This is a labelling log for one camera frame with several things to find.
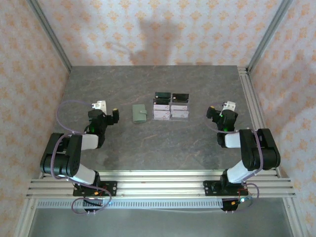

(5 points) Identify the green card holder wallet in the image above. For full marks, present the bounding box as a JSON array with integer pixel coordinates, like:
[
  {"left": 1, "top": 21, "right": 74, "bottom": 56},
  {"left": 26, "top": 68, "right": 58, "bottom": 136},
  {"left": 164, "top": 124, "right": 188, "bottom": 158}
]
[{"left": 132, "top": 104, "right": 148, "bottom": 123}]

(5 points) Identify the clear acrylic card stand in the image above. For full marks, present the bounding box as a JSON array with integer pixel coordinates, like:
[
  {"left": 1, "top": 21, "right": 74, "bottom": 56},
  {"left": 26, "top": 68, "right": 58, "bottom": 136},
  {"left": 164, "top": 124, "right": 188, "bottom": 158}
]
[{"left": 152, "top": 91, "right": 190, "bottom": 121}]

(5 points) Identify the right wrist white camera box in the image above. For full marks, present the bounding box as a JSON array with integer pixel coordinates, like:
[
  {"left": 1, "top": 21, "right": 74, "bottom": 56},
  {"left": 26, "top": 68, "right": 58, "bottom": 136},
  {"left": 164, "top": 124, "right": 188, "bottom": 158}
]
[{"left": 221, "top": 100, "right": 237, "bottom": 111}]

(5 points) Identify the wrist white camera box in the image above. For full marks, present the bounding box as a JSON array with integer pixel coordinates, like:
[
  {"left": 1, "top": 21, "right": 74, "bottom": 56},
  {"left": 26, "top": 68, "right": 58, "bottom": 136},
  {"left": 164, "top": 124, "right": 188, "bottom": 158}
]
[
  {"left": 221, "top": 100, "right": 237, "bottom": 111},
  {"left": 91, "top": 100, "right": 107, "bottom": 112}
]

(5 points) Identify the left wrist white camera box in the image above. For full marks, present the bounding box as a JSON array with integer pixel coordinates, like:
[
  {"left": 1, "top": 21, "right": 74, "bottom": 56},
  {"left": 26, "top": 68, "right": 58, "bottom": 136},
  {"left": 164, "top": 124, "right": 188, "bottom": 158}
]
[{"left": 91, "top": 100, "right": 107, "bottom": 112}]

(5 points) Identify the aluminium side rail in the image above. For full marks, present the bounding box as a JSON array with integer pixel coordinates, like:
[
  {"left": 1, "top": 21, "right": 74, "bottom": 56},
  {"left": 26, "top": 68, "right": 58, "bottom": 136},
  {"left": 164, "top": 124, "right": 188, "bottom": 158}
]
[{"left": 237, "top": 66, "right": 282, "bottom": 179}]

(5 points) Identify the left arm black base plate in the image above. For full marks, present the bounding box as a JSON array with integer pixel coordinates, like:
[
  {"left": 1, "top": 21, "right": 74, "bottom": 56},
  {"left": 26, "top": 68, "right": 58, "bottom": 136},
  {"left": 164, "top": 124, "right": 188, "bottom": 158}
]
[{"left": 73, "top": 181, "right": 118, "bottom": 197}]

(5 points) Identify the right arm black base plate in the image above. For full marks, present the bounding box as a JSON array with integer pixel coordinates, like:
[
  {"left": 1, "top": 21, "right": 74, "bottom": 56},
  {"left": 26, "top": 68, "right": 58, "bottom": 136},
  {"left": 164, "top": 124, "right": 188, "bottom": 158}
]
[{"left": 202, "top": 180, "right": 249, "bottom": 197}]

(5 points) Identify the left black cable bracket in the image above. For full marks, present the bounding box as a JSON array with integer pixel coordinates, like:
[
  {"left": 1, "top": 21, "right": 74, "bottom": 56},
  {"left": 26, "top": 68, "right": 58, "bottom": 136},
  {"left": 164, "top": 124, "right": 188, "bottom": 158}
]
[{"left": 82, "top": 198, "right": 104, "bottom": 213}]

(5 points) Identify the black cable bracket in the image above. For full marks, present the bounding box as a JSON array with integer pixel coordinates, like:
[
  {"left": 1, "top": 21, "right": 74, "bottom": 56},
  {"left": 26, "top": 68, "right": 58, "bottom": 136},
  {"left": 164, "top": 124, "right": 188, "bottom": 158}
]
[
  {"left": 82, "top": 198, "right": 104, "bottom": 213},
  {"left": 221, "top": 197, "right": 247, "bottom": 213}
]

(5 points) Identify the long aluminium base rail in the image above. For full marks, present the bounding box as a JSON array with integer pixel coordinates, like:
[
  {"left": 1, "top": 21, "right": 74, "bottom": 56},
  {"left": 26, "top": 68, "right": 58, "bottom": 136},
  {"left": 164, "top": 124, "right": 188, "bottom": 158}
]
[{"left": 26, "top": 169, "right": 297, "bottom": 198}]

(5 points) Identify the right black cable bracket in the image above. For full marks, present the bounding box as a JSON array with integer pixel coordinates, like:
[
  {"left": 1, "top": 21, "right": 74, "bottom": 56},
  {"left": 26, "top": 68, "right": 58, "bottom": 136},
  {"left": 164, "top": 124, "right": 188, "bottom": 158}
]
[{"left": 221, "top": 197, "right": 247, "bottom": 213}]

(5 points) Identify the grey slotted cable duct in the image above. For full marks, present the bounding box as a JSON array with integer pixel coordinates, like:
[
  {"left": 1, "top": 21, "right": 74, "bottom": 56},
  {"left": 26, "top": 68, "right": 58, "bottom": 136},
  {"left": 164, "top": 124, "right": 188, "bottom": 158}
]
[{"left": 37, "top": 199, "right": 223, "bottom": 209}]

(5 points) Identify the slanted aluminium frame post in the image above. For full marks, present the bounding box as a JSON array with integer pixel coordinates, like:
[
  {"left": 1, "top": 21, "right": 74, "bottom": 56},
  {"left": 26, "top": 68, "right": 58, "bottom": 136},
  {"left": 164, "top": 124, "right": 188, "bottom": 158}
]
[
  {"left": 246, "top": 0, "right": 294, "bottom": 73},
  {"left": 26, "top": 0, "right": 73, "bottom": 73}
]

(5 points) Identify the aluminium frame leg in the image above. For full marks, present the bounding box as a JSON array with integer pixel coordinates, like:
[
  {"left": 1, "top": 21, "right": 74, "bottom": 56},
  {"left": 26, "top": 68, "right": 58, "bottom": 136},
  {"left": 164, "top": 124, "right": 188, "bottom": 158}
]
[
  {"left": 282, "top": 197, "right": 306, "bottom": 237},
  {"left": 13, "top": 197, "right": 38, "bottom": 237}
]

